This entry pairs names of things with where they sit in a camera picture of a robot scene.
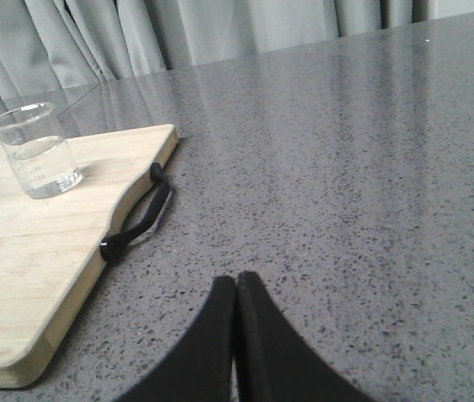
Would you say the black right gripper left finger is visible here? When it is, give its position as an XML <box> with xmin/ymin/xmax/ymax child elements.
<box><xmin>117</xmin><ymin>276</ymin><xmax>235</xmax><ymax>401</ymax></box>

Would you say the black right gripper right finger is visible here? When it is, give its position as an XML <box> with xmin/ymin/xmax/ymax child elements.
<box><xmin>235</xmin><ymin>271</ymin><xmax>371</xmax><ymax>401</ymax></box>

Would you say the clear glass beaker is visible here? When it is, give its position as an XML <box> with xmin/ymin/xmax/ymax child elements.
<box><xmin>0</xmin><ymin>102</ymin><xmax>83</xmax><ymax>199</ymax></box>

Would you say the wooden cutting board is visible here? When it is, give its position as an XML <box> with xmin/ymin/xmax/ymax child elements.
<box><xmin>0</xmin><ymin>124</ymin><xmax>178</xmax><ymax>388</ymax></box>

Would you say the grey curtain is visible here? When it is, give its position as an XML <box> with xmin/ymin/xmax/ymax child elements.
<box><xmin>0</xmin><ymin>1</ymin><xmax>435</xmax><ymax>99</ymax></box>

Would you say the black board handle strap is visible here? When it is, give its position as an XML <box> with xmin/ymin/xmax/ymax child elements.
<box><xmin>100</xmin><ymin>162</ymin><xmax>175</xmax><ymax>264</ymax></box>

